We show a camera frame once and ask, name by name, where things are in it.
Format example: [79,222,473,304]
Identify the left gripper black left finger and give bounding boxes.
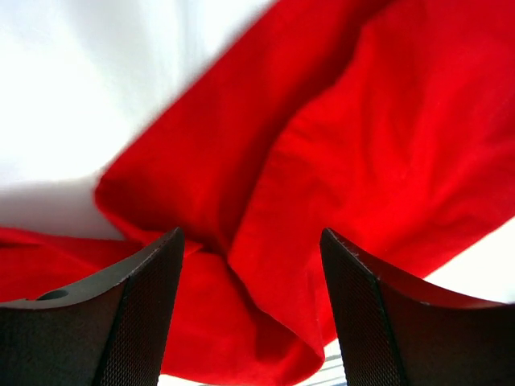
[1,228,185,385]

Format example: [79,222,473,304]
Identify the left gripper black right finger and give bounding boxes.
[319,229,514,385]

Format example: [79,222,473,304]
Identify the red trousers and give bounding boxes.
[1,1,514,385]

